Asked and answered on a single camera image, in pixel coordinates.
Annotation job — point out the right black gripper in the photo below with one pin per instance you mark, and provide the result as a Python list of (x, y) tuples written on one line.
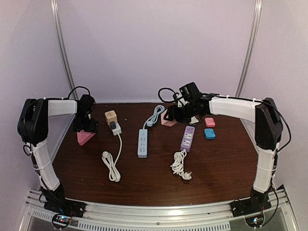
[(173, 111)]

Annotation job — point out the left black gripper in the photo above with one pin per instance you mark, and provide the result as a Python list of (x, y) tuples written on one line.
[(93, 127)]

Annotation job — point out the white pink plug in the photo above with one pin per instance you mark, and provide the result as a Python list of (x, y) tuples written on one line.
[(194, 121)]

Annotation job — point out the pink triangular power strip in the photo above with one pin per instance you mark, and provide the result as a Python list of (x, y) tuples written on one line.
[(83, 137)]

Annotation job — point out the pink plug adapter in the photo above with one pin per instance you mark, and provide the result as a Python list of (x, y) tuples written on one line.
[(210, 122)]

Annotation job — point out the blue plug adapter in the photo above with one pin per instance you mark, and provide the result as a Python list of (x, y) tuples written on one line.
[(209, 133)]

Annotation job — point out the beige cube charger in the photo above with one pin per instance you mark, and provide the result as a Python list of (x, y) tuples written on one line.
[(110, 116)]

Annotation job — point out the purple power strip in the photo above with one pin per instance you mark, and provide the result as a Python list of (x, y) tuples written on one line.
[(187, 138)]

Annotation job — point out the pink cube socket adapter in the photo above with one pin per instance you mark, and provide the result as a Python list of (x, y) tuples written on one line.
[(167, 123)]

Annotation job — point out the white power strip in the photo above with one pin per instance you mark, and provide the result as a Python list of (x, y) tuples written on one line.
[(117, 131)]

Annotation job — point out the light blue power strip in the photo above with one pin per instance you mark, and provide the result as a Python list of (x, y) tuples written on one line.
[(142, 143)]

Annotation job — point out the black plug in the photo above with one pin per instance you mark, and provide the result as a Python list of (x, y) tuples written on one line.
[(112, 125)]

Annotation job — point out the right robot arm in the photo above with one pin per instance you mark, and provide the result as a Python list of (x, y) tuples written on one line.
[(264, 114)]

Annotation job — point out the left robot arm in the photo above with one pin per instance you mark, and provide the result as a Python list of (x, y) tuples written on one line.
[(33, 127)]

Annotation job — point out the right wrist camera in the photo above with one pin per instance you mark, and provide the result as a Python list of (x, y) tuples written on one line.
[(190, 92)]

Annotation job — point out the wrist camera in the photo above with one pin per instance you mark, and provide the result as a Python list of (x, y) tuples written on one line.
[(190, 92), (86, 103)]

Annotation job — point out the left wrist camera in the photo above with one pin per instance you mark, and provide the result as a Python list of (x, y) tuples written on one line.
[(86, 103)]

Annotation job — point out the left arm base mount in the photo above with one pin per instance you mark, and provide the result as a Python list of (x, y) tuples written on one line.
[(65, 207)]

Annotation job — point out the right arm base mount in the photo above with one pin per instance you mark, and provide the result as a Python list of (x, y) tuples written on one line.
[(254, 204)]

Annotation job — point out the right aluminium post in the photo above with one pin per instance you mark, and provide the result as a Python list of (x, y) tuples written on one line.
[(257, 12)]

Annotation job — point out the aluminium post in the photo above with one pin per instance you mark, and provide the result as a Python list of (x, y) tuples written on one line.
[(257, 12), (61, 44)]

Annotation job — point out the left aluminium post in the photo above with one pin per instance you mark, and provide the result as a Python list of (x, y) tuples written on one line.
[(61, 44)]

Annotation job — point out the aluminium front rail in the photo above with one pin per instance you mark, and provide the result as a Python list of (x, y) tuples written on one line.
[(206, 217)]

